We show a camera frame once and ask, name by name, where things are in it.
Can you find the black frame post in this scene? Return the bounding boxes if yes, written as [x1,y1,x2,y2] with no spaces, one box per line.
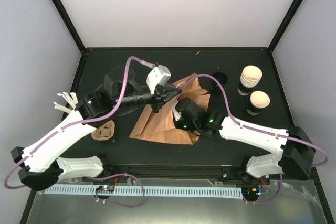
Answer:
[51,0,86,53]
[268,0,303,53]

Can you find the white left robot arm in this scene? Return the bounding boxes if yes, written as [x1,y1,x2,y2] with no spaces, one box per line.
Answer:
[11,65,182,191]

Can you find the brown cardboard cup carrier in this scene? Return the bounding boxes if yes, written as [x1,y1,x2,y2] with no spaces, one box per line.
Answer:
[91,120,116,141]

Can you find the right small circuit board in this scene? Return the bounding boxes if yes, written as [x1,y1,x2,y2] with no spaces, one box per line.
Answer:
[241,187,269,196]

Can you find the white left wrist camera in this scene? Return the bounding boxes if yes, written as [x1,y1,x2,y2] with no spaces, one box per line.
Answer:
[146,65,171,94]

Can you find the single black paper cup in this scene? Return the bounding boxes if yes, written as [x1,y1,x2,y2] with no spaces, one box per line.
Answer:
[247,91,270,115]

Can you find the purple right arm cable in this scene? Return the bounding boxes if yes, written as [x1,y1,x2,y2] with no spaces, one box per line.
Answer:
[181,74,329,167]

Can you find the black cup with coffee beans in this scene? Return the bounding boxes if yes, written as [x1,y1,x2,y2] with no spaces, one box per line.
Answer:
[211,72,228,94]

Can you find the white wooden stirrers in glass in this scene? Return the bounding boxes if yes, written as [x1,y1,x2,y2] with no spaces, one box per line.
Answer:
[53,92,79,114]

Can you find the white slotted cable duct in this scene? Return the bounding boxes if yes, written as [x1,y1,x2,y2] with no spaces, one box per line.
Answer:
[44,184,243,199]

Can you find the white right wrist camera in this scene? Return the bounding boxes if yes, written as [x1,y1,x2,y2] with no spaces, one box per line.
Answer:
[172,101,181,121]

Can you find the small circuit board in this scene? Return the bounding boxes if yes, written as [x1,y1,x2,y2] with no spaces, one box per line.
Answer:
[241,187,269,196]
[96,185,115,193]

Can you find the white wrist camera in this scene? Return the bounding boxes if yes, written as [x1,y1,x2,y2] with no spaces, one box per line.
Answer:
[146,65,171,94]
[172,101,181,121]

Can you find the black frame post right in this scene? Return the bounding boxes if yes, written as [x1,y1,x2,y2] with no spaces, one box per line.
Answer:
[268,0,303,53]

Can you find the black frame post left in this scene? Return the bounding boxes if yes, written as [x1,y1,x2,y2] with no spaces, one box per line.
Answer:
[51,0,86,53]

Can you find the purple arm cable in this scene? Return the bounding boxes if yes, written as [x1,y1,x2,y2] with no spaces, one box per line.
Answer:
[4,56,158,190]
[181,74,329,167]

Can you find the stack of black paper cups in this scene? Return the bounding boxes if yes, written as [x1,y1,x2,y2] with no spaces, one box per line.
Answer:
[237,65,263,96]

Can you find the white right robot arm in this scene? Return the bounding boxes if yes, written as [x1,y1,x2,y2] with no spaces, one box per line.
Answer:
[172,97,316,184]

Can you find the left small circuit board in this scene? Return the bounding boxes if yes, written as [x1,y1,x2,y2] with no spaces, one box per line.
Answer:
[96,185,115,193]

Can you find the black front aluminium rail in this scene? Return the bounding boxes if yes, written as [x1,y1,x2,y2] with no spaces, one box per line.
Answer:
[105,164,251,182]

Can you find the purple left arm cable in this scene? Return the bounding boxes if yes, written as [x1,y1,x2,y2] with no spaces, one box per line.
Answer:
[4,56,158,190]

